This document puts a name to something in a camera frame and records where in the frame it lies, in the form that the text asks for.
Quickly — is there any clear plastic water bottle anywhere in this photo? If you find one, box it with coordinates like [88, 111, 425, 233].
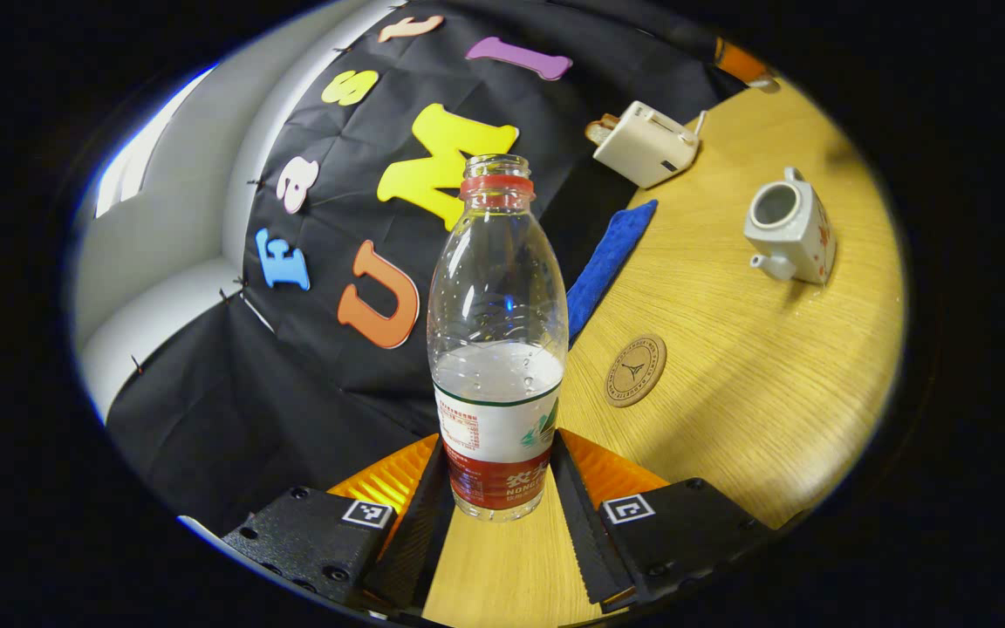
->
[427, 154, 570, 522]

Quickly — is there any white toaster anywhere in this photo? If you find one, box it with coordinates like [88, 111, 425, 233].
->
[592, 100, 701, 189]

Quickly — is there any round wooden coaster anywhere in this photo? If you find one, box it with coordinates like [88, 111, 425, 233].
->
[603, 334, 668, 409]

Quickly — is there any white ceramic teacup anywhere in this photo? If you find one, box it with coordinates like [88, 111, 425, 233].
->
[743, 167, 838, 286]

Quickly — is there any blue cloth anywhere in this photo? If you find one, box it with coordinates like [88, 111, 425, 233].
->
[565, 200, 659, 345]

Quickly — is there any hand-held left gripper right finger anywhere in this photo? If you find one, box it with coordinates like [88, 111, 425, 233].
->
[549, 427, 778, 611]

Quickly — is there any black backdrop cloth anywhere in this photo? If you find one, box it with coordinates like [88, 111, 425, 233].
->
[106, 0, 756, 537]

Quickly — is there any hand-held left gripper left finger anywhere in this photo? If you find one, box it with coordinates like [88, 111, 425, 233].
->
[222, 433, 457, 616]

